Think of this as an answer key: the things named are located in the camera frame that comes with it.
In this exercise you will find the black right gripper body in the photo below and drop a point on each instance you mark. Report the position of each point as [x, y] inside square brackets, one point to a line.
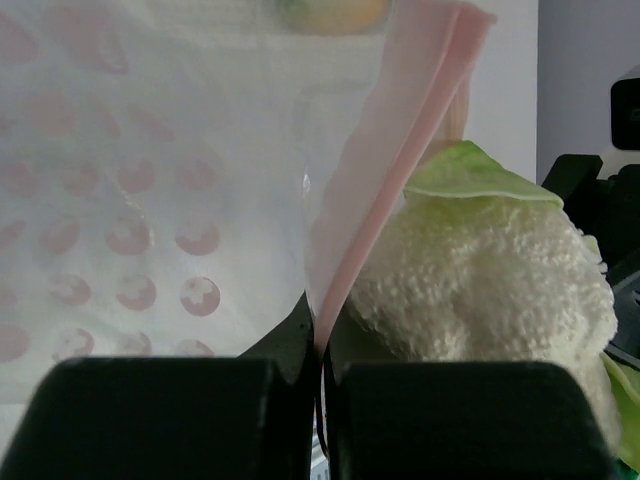
[607, 209]

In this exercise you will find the white cauliflower with green leaves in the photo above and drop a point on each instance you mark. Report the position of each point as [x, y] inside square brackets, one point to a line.
[480, 264]

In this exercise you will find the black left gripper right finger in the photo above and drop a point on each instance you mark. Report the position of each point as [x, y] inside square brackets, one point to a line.
[389, 419]

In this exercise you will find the clear zip top bag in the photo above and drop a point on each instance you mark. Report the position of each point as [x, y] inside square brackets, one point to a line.
[175, 175]

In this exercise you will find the orange peach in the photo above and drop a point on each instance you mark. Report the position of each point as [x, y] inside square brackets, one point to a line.
[332, 18]

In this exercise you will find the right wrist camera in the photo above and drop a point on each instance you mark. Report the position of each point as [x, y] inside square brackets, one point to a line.
[624, 124]

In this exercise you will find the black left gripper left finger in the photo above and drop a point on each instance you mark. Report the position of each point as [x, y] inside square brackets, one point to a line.
[248, 417]

